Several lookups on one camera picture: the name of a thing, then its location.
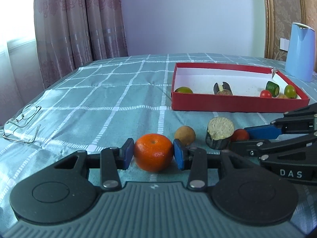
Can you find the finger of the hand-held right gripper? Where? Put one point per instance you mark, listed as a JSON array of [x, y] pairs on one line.
[[262, 132], [247, 146]]

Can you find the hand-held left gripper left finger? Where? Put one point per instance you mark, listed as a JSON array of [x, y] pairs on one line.
[[128, 153]]

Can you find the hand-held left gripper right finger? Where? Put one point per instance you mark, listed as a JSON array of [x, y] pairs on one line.
[[179, 156]]

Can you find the large red tomato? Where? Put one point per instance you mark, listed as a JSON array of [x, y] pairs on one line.
[[240, 135]]

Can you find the orange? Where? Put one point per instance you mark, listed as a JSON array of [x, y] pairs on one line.
[[153, 153]]

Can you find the small red cherry tomato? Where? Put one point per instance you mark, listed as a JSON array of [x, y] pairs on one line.
[[265, 94]]

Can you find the small tan longan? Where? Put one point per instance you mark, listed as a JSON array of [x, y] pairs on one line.
[[282, 96]]

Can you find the cucumber piece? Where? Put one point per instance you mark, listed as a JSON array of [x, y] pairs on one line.
[[272, 87]]

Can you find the red cardboard box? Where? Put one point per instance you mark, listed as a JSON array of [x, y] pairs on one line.
[[223, 103]]

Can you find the small green tomato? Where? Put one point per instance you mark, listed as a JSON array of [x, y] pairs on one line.
[[290, 91]]

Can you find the long eggplant piece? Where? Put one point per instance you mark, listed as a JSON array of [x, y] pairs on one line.
[[223, 91]]

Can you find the large green tomato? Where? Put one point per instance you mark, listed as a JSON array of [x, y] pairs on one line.
[[184, 90]]

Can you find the round brown fruit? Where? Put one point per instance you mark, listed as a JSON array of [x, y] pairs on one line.
[[185, 133]]

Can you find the short eggplant piece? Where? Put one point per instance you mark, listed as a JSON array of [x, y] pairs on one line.
[[219, 129]]

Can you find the teal checked bedsheet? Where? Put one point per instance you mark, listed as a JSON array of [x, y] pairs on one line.
[[111, 96]]

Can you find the light blue kettle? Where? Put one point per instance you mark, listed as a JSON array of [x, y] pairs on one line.
[[299, 54]]

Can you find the gold-framed padded headboard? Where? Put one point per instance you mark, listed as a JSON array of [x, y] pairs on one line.
[[282, 10]]

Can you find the pink patterned curtain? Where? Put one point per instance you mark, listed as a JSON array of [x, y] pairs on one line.
[[79, 29]]

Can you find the white sheer curtain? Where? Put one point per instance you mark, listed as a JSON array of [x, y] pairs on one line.
[[19, 67]]

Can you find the white wall switch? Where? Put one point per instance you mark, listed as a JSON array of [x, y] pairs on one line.
[[284, 44]]

